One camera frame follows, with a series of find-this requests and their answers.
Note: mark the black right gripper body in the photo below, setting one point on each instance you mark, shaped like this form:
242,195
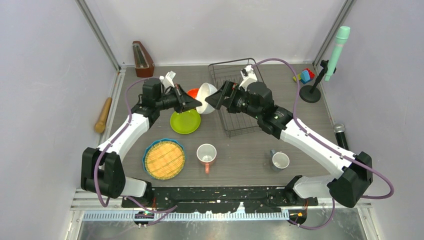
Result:
238,101

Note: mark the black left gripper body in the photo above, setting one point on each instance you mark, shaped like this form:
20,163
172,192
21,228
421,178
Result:
173,99

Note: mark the orange plastic bowl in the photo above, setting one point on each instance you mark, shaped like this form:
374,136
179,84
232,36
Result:
193,92

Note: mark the lime green plate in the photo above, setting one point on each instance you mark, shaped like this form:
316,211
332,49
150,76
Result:
186,122

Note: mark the pink floral mug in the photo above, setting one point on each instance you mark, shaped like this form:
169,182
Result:
206,154

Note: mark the blue plate with bamboo mat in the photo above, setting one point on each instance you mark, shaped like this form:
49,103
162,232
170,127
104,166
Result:
164,159

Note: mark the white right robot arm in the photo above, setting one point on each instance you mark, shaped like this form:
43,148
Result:
349,174

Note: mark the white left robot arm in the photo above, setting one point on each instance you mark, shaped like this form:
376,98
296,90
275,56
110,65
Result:
102,169

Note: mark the brown wooden metronome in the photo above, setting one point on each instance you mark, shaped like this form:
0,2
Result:
144,65

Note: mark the black microphone stand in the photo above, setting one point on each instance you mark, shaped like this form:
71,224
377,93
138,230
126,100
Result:
311,93

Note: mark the colourful toy blocks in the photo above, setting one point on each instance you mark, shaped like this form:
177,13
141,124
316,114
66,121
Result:
304,76

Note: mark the grey mug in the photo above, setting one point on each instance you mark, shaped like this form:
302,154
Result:
279,160

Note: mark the wooden rolling pin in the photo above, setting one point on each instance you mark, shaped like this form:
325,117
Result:
100,125

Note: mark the black handheld microphone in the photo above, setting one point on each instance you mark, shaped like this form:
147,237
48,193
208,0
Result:
339,132

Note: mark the mint green microphone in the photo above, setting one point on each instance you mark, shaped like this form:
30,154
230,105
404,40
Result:
341,38

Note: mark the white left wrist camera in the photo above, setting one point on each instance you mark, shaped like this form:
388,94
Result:
167,80

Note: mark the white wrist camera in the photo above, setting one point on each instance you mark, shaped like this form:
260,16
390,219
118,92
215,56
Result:
167,80
248,77

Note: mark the black wire dish rack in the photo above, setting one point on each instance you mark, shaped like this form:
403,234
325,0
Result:
233,124

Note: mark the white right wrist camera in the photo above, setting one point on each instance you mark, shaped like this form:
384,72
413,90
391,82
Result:
248,77

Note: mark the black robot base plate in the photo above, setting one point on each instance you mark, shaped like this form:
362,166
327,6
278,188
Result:
219,199

